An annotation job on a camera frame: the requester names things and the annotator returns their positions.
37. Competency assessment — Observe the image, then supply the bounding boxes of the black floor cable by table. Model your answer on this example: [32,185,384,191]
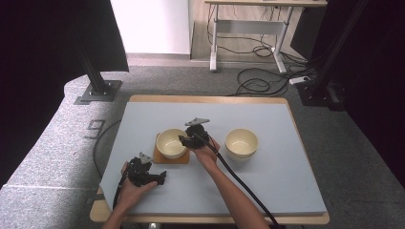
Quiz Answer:
[93,119,122,177]

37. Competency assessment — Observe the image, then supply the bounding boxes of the wooden table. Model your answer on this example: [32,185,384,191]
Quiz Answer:
[89,94,330,225]

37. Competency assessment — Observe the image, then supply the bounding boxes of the cream ceramic bowl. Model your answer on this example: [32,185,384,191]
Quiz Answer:
[224,128,260,156]
[226,149,258,161]
[155,128,189,160]

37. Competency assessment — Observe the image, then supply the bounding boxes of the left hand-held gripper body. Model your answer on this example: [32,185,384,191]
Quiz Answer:
[126,152,160,187]

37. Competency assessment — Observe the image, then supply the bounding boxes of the black floor cable bundle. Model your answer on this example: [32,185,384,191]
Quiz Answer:
[227,65,318,98]

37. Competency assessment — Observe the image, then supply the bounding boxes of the white power strip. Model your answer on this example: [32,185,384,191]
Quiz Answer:
[288,75,310,86]

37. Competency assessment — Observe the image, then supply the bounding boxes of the white-framed wooden desk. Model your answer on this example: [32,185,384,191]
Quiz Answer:
[204,0,329,74]

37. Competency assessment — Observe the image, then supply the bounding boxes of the pale blue table mat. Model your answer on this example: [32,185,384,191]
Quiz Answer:
[99,101,328,216]

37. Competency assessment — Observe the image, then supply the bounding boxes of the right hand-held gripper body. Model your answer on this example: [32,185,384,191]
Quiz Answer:
[184,117,211,150]

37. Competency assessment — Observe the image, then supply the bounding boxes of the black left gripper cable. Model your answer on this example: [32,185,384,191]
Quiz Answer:
[112,165,129,213]

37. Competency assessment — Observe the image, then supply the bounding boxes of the black curtain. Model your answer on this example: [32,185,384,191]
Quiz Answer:
[290,0,405,189]
[0,0,130,189]

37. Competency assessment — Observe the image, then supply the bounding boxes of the person's right hand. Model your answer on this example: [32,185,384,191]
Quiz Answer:
[192,138,222,170]

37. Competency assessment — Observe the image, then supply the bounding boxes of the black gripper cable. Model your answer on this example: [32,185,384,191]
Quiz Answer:
[196,132,282,229]
[112,165,129,213]

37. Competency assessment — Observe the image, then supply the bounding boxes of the black cables under desk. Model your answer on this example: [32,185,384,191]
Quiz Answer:
[206,4,309,60]

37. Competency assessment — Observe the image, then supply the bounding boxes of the brown wooden coaster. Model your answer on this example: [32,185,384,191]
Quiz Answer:
[153,133,191,165]

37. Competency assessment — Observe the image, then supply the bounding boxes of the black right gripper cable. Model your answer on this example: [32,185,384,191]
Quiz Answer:
[196,132,282,229]

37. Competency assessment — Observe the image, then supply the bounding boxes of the person's left hand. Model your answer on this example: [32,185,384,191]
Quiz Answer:
[117,161,159,209]

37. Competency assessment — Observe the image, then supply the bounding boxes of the black post with grey base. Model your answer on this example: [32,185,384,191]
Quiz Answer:
[75,41,123,105]

